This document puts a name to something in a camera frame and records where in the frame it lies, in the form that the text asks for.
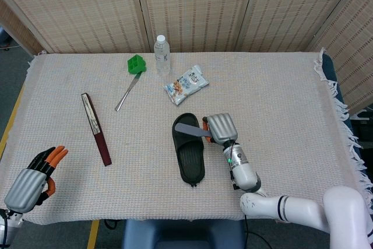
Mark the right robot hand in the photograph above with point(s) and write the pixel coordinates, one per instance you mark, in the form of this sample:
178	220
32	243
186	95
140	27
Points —
223	128

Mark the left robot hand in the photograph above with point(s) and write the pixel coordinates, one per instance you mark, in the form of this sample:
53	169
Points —
26	190

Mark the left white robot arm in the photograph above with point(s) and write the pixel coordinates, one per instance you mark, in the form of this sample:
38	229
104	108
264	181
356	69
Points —
10	228

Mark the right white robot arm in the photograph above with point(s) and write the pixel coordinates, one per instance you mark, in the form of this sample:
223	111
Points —
247	173

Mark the black slide sandal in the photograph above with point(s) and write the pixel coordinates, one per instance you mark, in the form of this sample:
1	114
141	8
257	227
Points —
190	158

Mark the beige woven tablecloth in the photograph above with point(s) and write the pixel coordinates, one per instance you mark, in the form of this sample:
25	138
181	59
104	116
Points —
262	100

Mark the white blue snack bag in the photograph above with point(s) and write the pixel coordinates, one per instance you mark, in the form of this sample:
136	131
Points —
186	85

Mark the clear plastic water bottle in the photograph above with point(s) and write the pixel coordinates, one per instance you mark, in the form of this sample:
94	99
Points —
162	56

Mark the green plastic grid box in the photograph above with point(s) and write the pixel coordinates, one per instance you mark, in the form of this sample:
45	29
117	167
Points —
135	64

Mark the blue padded table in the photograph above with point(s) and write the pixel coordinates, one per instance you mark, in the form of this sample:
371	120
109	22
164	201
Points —
330	68

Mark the woven bamboo screen panel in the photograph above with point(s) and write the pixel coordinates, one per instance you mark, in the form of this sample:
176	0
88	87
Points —
291	7
17	33
73	13
198	7
355	56

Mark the black equipment stand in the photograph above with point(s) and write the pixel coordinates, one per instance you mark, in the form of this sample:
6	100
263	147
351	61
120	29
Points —
362	132

